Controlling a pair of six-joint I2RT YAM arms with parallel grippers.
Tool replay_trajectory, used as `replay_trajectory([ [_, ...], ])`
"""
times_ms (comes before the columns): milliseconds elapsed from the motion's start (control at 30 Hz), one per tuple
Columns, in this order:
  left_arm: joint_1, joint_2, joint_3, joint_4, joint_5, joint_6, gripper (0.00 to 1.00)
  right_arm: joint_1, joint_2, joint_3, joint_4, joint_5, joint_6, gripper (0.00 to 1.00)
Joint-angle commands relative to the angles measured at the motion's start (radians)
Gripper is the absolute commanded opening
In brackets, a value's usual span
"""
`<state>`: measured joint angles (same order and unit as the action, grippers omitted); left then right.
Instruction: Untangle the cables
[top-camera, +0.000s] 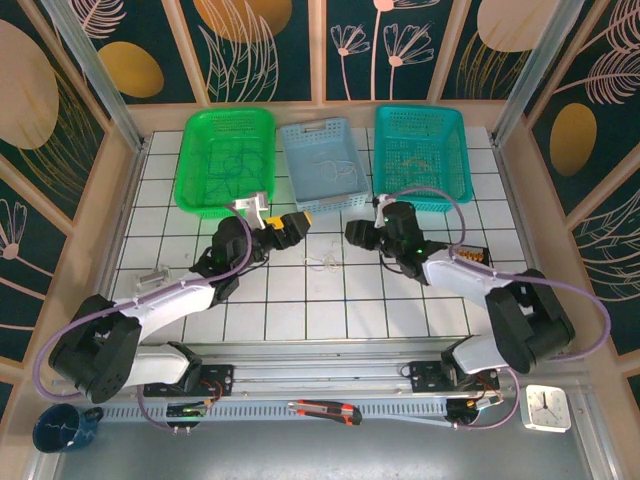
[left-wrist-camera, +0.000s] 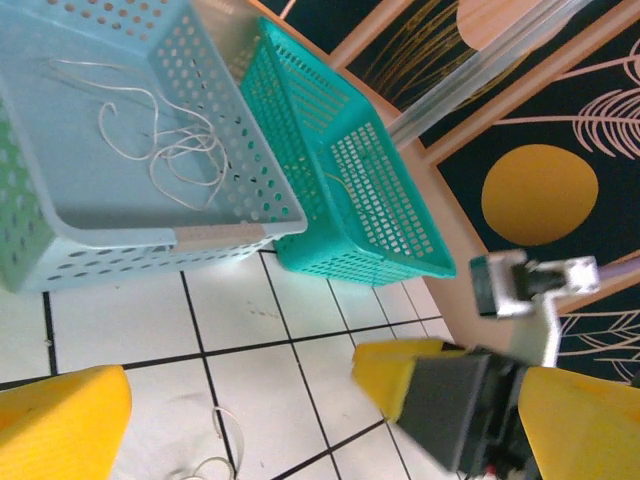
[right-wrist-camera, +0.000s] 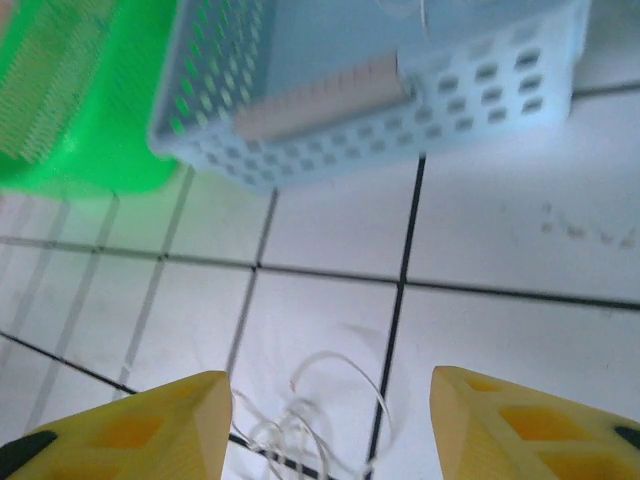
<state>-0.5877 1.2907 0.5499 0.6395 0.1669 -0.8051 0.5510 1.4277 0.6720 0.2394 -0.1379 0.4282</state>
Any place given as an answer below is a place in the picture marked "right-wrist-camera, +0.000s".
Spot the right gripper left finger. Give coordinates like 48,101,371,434
0,369,235,480

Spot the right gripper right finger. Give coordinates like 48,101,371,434
431,364,640,480

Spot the thin white cable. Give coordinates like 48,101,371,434
229,349,397,480

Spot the green plastic basket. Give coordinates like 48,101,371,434
0,0,190,197

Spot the light blue plastic basket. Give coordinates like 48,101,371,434
148,0,590,195

